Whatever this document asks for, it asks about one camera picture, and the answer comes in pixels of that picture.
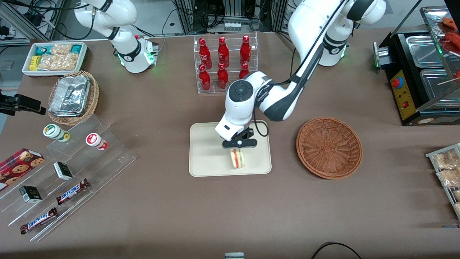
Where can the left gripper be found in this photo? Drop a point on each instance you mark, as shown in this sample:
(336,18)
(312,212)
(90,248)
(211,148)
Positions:
(245,135)

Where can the triangular sandwich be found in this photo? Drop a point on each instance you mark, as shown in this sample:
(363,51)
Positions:
(238,160)

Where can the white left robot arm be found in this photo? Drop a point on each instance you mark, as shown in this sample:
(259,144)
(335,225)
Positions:
(280,102)

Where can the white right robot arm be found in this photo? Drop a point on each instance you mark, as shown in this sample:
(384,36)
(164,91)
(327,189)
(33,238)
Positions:
(125,54)

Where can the cream plastic tray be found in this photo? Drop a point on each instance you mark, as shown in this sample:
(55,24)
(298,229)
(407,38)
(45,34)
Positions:
(205,154)

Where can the round brown wicker basket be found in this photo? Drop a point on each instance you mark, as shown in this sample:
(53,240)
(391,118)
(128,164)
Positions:
(329,147)

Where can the oval light wicker basket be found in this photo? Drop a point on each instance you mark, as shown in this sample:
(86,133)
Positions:
(92,100)

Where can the tray of packaged crackers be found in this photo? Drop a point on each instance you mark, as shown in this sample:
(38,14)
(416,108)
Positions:
(431,154)

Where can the clear acrylic bottle rack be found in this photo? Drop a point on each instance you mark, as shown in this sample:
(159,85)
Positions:
(215,91)

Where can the red cola bottle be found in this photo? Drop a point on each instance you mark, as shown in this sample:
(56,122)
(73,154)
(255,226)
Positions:
(244,71)
(245,50)
(223,52)
(221,75)
(205,79)
(205,54)

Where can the white socket strip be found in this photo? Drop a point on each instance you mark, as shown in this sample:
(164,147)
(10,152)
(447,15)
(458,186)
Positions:
(232,26)

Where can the clear acrylic stepped shelf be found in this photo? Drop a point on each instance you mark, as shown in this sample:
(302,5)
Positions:
(107,162)

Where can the grey box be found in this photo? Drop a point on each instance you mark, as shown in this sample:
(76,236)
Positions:
(234,256)

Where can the red lid yogurt bottle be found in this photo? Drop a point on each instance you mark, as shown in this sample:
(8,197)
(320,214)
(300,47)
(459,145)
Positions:
(95,140)

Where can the aluminium foil container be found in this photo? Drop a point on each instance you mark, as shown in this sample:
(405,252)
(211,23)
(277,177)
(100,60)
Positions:
(70,95)

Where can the Snickers bar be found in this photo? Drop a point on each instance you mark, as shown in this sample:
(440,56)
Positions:
(72,191)
(38,220)

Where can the small black box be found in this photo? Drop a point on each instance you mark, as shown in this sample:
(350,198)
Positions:
(30,194)
(63,171)

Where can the green lid yogurt bottle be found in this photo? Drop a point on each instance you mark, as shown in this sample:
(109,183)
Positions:
(54,131)

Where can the large clear cracker pack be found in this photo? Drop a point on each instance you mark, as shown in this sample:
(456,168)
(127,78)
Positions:
(59,62)

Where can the black food warmer machine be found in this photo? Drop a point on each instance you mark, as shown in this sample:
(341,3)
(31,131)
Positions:
(413,108)

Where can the teal snack packet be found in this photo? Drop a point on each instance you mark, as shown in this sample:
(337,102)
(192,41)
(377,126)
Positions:
(44,49)

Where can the yellow snack packet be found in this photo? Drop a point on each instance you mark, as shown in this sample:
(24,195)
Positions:
(33,63)

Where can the black clamp device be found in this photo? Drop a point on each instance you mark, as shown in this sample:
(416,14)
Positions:
(21,102)

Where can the white rectangular snack bin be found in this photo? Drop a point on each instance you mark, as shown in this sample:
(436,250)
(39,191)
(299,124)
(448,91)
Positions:
(27,70)

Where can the red cookie box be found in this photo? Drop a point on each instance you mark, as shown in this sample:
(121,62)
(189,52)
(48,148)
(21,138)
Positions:
(18,167)

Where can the clear pastry pack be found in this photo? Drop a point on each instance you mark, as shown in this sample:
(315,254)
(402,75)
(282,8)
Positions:
(449,178)
(445,160)

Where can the aluminium frame rack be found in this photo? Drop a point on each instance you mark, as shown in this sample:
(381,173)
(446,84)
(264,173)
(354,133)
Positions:
(233,9)

